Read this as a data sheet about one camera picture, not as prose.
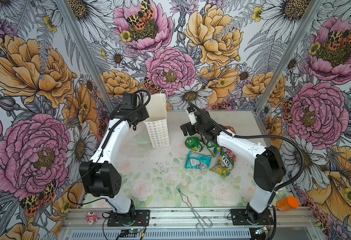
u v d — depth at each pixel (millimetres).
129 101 630
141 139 1064
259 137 535
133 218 717
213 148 940
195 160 892
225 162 831
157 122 795
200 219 745
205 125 673
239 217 736
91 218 715
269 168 471
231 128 1070
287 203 705
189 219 760
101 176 440
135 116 597
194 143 959
